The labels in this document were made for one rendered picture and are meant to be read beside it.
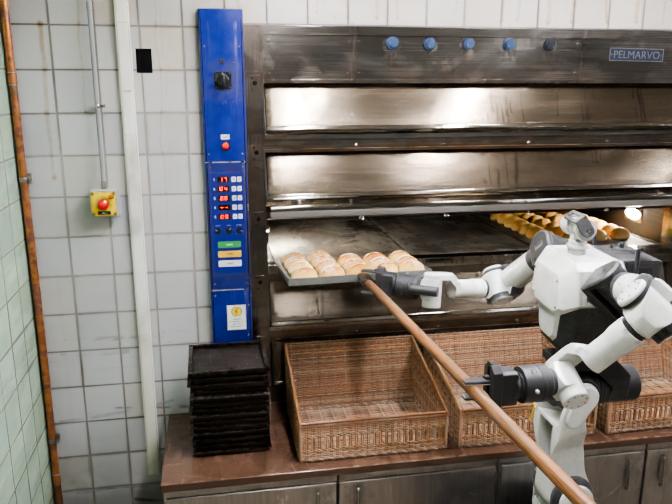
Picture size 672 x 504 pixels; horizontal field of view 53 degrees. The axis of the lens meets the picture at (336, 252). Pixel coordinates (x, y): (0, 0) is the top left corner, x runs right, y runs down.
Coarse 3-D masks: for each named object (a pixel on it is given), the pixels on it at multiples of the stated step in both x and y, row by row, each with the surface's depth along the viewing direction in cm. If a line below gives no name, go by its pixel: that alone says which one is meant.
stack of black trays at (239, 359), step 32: (192, 352) 255; (224, 352) 258; (256, 352) 258; (192, 384) 239; (224, 384) 239; (256, 384) 242; (192, 416) 241; (224, 416) 243; (256, 416) 246; (224, 448) 247; (256, 448) 248
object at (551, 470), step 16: (368, 288) 238; (384, 304) 220; (400, 320) 204; (416, 336) 191; (432, 352) 180; (448, 368) 169; (480, 400) 152; (496, 416) 145; (512, 432) 138; (528, 448) 132; (544, 464) 126; (560, 480) 121; (576, 496) 116
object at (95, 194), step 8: (96, 192) 248; (104, 192) 248; (112, 192) 249; (96, 200) 249; (112, 200) 250; (96, 208) 249; (112, 208) 250; (120, 208) 257; (96, 216) 250; (104, 216) 251; (112, 216) 251
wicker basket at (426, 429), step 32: (288, 352) 276; (320, 352) 282; (352, 352) 284; (384, 352) 286; (416, 352) 282; (288, 384) 271; (320, 384) 282; (352, 384) 284; (416, 384) 284; (288, 416) 274; (320, 416) 274; (352, 416) 274; (384, 416) 243; (416, 416) 245; (320, 448) 242; (352, 448) 244; (384, 448) 246; (416, 448) 249
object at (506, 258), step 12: (480, 252) 294; (492, 252) 294; (504, 252) 294; (516, 252) 294; (648, 252) 303; (660, 252) 304; (432, 264) 286; (444, 264) 287; (456, 264) 288; (468, 264) 289
